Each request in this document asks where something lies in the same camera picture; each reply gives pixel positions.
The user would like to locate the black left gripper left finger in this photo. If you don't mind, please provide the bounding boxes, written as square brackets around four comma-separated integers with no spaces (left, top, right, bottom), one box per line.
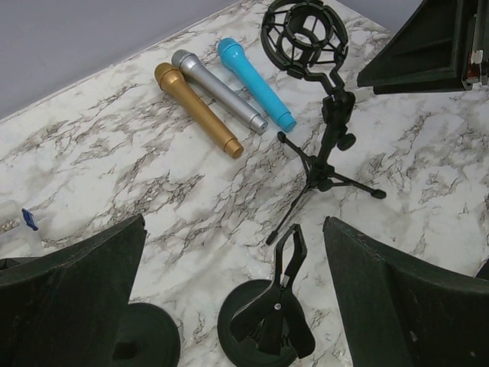
[1,214,147,366]

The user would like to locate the black stand holding gold microphone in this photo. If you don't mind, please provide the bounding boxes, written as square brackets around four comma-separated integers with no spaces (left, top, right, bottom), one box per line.
[110,303,181,367]

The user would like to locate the gold microphone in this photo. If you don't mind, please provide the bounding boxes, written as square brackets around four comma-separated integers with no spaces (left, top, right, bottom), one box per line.
[154,63,244,159]

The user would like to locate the black tripod shock-mount stand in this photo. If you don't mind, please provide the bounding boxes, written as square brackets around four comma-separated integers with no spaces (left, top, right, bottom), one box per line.
[260,0,387,245]

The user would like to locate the silver mesh-head microphone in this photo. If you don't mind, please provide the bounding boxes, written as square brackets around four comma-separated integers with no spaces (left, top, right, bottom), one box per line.
[171,49,268,135]

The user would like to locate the blue foam-head microphone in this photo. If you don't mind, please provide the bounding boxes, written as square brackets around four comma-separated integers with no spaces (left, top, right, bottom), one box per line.
[218,37,296,132]

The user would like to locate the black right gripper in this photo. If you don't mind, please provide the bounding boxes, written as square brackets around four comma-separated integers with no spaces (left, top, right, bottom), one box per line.
[357,0,488,95]

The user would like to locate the clear plastic screw box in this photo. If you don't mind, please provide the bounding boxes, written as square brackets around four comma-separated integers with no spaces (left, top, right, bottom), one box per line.
[1,200,44,258]

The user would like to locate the black round-base microphone stand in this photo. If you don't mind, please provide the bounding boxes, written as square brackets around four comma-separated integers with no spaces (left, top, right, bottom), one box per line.
[217,224,316,367]

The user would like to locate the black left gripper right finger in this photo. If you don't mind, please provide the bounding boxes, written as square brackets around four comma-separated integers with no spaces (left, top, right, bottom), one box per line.
[323,216,488,366]

